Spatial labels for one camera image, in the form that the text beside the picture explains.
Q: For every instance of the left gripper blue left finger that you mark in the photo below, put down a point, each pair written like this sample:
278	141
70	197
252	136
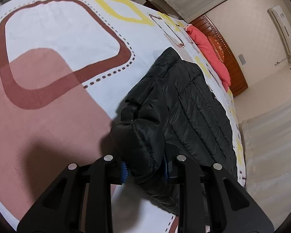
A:
124	172

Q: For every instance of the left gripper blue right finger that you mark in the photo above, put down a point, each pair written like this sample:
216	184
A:
170	170

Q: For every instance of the black puffer jacket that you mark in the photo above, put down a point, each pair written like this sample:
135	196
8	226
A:
171	111

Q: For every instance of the right beige curtain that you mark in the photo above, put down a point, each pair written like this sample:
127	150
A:
267	149

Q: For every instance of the wooden headboard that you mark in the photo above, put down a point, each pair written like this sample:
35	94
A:
238	82

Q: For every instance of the patterned white bed sheet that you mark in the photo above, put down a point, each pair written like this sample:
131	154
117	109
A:
65	68

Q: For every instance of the pink folded quilt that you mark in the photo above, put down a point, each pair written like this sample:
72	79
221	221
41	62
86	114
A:
208	52

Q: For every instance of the orange patterned pillow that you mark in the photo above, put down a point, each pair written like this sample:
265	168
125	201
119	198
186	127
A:
217	48

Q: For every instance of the wall switch panel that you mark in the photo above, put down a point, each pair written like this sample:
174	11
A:
242	59

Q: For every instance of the white wall air conditioner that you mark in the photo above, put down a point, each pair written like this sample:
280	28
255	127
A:
283	26

